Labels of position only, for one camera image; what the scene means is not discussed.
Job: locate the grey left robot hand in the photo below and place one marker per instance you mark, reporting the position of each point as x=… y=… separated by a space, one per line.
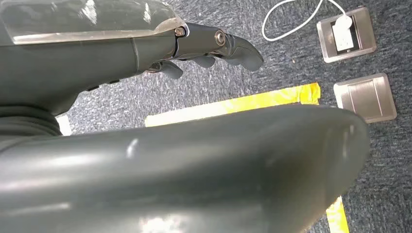
x=199 y=173

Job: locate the long yellow floor tape strip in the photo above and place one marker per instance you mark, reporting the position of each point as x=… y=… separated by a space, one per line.
x=244 y=102

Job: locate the white floor tape piece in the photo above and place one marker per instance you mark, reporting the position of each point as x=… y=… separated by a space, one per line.
x=65 y=126

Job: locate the short yellow floor tape strip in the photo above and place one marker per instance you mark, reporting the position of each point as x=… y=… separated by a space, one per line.
x=337 y=217

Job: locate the closed steel floor socket box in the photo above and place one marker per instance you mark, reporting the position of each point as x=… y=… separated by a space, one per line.
x=365 y=98

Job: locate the ribbed grey left arm sleeve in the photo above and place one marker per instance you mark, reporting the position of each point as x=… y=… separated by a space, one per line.
x=22 y=122

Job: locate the white power plug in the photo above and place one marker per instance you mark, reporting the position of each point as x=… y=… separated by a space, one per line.
x=342 y=33

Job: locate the open steel floor socket box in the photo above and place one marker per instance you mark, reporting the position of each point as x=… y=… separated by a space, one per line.
x=365 y=32

